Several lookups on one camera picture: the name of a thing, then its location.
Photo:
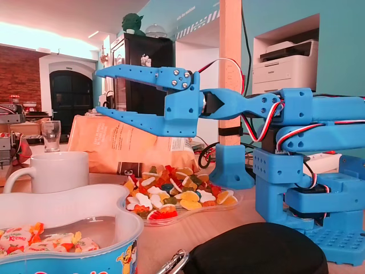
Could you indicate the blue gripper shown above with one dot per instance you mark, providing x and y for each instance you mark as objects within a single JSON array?
[{"x": 180, "y": 108}]

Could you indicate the blue 3D-printed robot arm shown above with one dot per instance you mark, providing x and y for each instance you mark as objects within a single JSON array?
[{"x": 296, "y": 102}]

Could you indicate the black fridge cabinet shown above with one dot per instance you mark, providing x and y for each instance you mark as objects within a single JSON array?
[{"x": 142, "y": 48}]

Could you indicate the beige crisps bag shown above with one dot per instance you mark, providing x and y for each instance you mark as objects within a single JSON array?
[{"x": 114, "y": 148}]

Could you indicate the glass dome cover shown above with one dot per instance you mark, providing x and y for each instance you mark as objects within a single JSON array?
[{"x": 155, "y": 31}]

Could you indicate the dark arched door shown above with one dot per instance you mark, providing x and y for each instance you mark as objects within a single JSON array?
[{"x": 71, "y": 97}]

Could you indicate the green Yoda figure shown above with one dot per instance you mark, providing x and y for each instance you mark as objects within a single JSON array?
[{"x": 132, "y": 23}]

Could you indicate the ceiling light strip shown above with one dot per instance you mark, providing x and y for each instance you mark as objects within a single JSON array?
[{"x": 97, "y": 34}]

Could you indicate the empty drinking glass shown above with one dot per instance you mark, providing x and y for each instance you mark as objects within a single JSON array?
[{"x": 52, "y": 137}]

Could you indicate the white ceramic mug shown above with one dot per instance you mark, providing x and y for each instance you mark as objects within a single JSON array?
[{"x": 60, "y": 171}]

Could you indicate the translucent candy tub blue label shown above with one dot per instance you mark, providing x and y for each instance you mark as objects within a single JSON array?
[{"x": 71, "y": 199}]

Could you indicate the red candy machine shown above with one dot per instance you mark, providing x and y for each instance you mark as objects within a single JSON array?
[{"x": 14, "y": 99}]

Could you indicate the clear plastic gummy tray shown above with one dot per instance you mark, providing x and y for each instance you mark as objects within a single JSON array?
[{"x": 199, "y": 211}]

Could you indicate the white office printer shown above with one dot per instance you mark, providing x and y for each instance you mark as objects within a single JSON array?
[{"x": 285, "y": 68}]

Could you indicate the wrapped Krema candy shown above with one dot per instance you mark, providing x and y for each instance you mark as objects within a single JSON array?
[
  {"x": 15, "y": 238},
  {"x": 57, "y": 240},
  {"x": 87, "y": 245}
]

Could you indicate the metal carabiner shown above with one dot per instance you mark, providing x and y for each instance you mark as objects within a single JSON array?
[{"x": 178, "y": 257}]

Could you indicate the black fabric pouch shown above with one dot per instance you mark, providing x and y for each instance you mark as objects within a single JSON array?
[{"x": 256, "y": 251}]

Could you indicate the white power strip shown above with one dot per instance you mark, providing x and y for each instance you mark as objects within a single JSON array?
[{"x": 322, "y": 163}]

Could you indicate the wooden post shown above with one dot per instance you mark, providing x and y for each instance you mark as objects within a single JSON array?
[{"x": 229, "y": 42}]

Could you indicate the blue post foot mount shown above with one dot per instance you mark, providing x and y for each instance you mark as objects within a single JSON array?
[{"x": 231, "y": 165}]

